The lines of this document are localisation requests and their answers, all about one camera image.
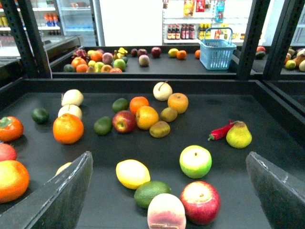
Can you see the green avocado front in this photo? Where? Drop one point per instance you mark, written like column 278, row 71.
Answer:
column 147, row 191

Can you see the yellow orange fruit middle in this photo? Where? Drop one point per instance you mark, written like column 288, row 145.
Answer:
column 146, row 116

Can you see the orange persimmon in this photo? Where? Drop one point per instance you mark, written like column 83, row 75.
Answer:
column 11, row 128

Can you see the large orange left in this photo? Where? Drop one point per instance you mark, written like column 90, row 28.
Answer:
column 68, row 129

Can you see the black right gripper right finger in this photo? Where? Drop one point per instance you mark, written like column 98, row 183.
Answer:
column 282, row 196

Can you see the yellow green pear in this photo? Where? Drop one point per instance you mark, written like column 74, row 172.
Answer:
column 239, row 135

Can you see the black shelf post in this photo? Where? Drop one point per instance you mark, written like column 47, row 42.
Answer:
column 22, row 22
column 258, row 12

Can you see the black shelf post left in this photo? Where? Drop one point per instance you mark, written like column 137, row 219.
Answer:
column 22, row 22

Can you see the brown kiwi back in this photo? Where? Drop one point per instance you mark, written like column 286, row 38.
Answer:
column 168, row 114

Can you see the dark green avocado left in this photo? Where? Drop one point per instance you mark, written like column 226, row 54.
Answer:
column 40, row 115

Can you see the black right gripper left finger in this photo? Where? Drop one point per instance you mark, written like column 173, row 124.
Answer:
column 57, row 204

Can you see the green apple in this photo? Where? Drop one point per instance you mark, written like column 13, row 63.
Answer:
column 195, row 161

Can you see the green avocado middle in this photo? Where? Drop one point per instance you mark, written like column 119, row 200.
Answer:
column 103, row 125

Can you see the orange persimmon fruit back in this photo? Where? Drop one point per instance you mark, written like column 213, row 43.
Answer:
column 178, row 102

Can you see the green lime middle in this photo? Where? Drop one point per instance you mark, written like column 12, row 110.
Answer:
column 120, row 105

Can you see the dark red apple back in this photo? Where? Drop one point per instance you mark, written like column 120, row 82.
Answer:
column 156, row 52

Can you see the red apple front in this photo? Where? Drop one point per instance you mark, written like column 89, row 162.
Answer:
column 201, row 202

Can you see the black shelf post right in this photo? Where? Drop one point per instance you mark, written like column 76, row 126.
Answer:
column 258, row 12

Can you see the pink white peach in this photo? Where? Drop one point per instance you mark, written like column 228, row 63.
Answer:
column 166, row 211

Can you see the brown kiwi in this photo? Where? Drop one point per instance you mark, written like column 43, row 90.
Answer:
column 160, row 129
column 168, row 114

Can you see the light blue shopping basket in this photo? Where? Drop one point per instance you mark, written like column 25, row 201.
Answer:
column 216, row 54

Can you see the white round pear back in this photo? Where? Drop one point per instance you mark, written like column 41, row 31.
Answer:
column 162, row 91

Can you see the red chili pepper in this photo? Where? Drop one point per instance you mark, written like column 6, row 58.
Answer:
column 220, row 132

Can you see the orange yellow mango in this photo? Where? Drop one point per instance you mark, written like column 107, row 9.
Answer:
column 14, row 180

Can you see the red apple middle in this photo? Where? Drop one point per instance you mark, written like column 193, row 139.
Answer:
column 124, row 121

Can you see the orange tangerine back shelf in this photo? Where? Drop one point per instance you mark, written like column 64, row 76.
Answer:
column 181, row 55

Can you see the white pear lower left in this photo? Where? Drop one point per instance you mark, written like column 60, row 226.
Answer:
column 70, row 109

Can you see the yellow lemon back shelf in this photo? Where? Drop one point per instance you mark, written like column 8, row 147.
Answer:
column 173, row 52

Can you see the yellow lemon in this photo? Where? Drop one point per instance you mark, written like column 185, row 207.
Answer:
column 132, row 173
column 63, row 167

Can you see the brown kiwi front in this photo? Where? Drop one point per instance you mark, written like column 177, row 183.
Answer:
column 160, row 129

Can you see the green apple back shelf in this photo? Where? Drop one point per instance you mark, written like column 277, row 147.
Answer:
column 119, row 63

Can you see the orange tangerine middle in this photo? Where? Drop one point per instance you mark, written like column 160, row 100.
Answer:
column 138, row 102

